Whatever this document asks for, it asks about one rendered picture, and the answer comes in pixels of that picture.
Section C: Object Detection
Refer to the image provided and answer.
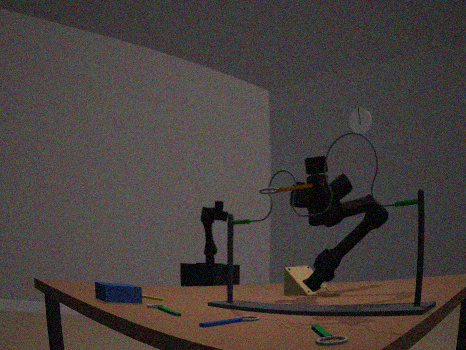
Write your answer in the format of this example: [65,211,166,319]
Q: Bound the white ring with blue handle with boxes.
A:
[199,316,259,328]

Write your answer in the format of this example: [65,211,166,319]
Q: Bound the blue block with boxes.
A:
[95,282,143,304]

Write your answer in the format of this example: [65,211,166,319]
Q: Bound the green handle with grey loop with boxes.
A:
[311,325,348,346]
[147,304,181,317]

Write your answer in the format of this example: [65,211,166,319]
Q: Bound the orange bar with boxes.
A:
[259,184,313,194]

